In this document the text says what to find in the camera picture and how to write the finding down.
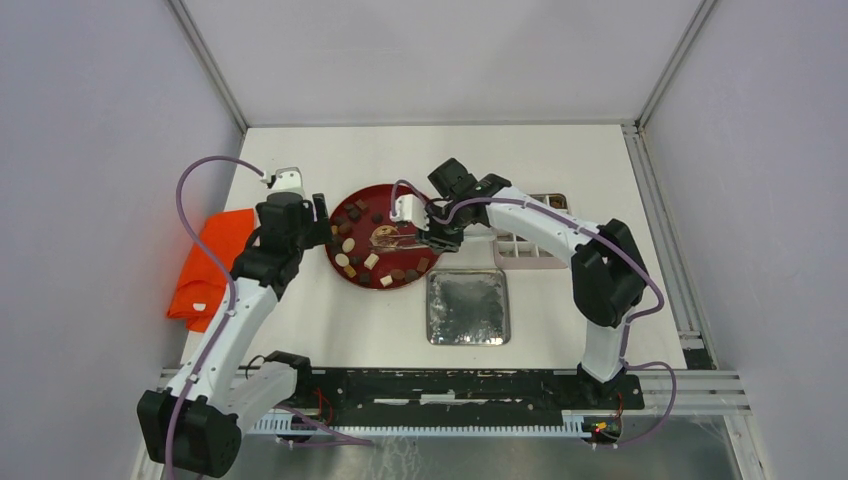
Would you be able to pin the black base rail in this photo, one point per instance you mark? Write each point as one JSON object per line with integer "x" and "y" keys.
{"x": 458, "y": 398}

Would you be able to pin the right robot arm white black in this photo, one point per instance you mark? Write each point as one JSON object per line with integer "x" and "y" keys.
{"x": 608, "y": 273}

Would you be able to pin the square metal tray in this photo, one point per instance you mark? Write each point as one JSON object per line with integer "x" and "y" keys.
{"x": 467, "y": 307}

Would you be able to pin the pink divided chocolate box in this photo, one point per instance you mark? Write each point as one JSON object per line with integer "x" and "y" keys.
{"x": 512, "y": 252}

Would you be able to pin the metal serving tongs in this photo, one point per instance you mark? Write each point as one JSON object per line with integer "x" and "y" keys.
{"x": 388, "y": 239}

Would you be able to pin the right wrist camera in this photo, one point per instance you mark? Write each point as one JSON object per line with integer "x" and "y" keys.
{"x": 409, "y": 209}

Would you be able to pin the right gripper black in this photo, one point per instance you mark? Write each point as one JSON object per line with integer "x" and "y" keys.
{"x": 439, "y": 243}

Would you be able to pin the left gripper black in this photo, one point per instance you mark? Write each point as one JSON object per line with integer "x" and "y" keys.
{"x": 318, "y": 231}

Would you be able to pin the white oval chocolate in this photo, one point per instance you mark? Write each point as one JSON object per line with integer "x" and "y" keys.
{"x": 342, "y": 260}

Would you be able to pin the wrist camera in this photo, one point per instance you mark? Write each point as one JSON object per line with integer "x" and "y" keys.
{"x": 409, "y": 209}
{"x": 284, "y": 180}

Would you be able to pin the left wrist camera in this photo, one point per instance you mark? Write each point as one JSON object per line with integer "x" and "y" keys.
{"x": 284, "y": 180}

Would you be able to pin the white toothed cable strip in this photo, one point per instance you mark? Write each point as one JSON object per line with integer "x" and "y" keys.
{"x": 282, "y": 423}

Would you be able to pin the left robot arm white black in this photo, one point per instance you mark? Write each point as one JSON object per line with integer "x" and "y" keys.
{"x": 198, "y": 421}

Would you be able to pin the round red plate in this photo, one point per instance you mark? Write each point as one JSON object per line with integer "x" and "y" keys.
{"x": 368, "y": 249}

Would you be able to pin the orange cloth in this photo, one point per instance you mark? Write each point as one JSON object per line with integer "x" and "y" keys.
{"x": 201, "y": 285}

